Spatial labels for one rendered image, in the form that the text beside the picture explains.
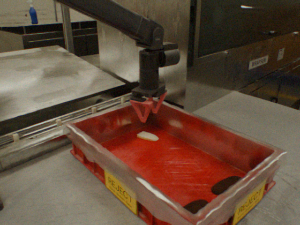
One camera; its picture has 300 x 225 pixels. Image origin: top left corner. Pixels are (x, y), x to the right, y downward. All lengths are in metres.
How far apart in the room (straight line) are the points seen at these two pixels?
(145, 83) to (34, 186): 0.39
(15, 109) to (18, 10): 3.83
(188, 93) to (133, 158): 0.36
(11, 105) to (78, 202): 0.51
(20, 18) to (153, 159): 4.22
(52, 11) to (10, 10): 0.67
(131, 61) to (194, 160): 0.56
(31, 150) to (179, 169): 0.41
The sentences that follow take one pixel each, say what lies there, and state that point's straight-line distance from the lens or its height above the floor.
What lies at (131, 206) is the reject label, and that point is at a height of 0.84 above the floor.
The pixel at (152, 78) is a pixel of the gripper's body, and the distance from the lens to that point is 0.74.
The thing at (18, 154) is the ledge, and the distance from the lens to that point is 0.79.
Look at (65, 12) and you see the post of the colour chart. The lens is 1.74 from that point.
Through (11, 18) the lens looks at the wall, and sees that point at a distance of 4.72.
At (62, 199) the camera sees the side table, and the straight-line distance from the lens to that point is 0.65.
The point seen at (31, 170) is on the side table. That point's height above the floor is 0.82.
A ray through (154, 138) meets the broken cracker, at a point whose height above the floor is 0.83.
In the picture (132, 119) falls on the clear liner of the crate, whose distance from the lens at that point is 0.86.
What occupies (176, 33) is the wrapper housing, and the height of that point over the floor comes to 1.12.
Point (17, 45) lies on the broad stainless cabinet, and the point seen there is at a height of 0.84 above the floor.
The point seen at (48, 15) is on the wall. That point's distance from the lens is 4.96.
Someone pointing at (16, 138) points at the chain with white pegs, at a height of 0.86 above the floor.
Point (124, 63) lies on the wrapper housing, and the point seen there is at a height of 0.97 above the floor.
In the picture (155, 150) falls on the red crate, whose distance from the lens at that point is 0.78.
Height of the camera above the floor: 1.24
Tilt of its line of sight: 24 degrees down
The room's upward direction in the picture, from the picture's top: straight up
